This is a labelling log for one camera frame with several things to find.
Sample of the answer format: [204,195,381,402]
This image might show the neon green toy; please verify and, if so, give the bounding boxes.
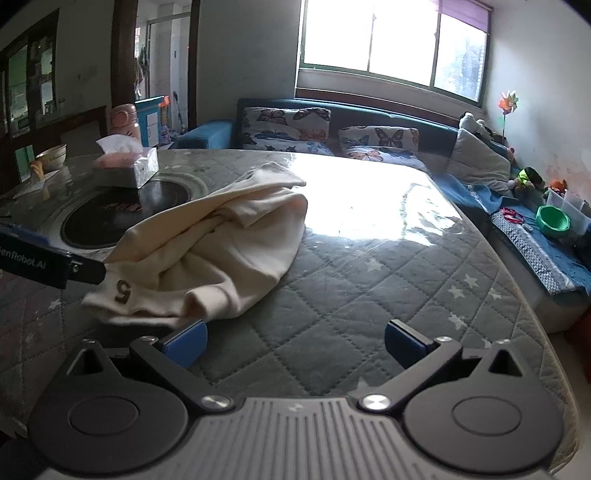
[508,167,546,192]

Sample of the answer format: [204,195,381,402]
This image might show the white ceramic bowl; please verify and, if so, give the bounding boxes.
[35,144,68,167]

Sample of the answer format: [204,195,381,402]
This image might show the blue cardboard box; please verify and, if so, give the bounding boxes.
[136,95,169,148]

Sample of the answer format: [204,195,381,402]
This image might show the blue sofa cover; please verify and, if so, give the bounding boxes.
[434,175,591,296]

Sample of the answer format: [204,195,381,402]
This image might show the pink water bottle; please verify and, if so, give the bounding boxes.
[108,104,141,139]

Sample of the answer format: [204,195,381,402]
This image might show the white paper sheet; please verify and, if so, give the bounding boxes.
[13,178,54,199]

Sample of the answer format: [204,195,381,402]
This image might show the pink and white tissue box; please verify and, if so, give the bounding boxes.
[92,135,160,189]

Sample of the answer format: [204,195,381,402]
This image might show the purple window blind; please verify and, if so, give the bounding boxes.
[438,0,494,33]

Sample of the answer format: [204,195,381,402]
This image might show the colourful pinwheel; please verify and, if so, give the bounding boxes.
[498,90,520,139]

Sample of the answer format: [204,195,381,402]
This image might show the green plastic bowl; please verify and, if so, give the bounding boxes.
[536,204,572,238]

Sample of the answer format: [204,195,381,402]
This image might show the green framed window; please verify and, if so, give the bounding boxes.
[298,0,492,104]

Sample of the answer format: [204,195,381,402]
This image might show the cream clothing with number print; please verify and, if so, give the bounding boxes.
[82,161,309,329]

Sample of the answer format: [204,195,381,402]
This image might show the dark wooden cabinet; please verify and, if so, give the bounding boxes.
[0,9,61,139]

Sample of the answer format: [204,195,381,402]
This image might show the grey cushion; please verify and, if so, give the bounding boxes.
[445,129,513,192]

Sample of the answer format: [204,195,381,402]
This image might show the dark wooden chair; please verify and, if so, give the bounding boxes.
[60,106,109,158]

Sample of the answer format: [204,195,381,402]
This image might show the clear plastic container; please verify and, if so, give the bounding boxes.
[545,188,591,232]

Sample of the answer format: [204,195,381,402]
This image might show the dark wooden door frame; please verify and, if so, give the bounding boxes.
[111,0,201,130]

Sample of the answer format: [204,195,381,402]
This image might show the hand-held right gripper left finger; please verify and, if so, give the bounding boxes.
[62,318,234,414]

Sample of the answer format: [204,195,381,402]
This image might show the white stuffed toy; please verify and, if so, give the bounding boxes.
[458,112,490,137]

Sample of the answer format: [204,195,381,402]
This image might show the blue sofa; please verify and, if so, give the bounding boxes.
[173,97,591,333]

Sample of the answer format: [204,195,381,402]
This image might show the black round cooktop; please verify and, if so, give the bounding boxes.
[60,180,192,250]

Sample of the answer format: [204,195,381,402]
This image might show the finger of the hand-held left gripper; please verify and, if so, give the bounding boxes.
[0,223,49,246]
[69,255,107,285]

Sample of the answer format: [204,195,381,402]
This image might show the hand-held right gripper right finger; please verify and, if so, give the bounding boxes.
[360,318,532,411]

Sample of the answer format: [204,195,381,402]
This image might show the grey quilted table cover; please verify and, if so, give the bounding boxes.
[0,148,580,457]

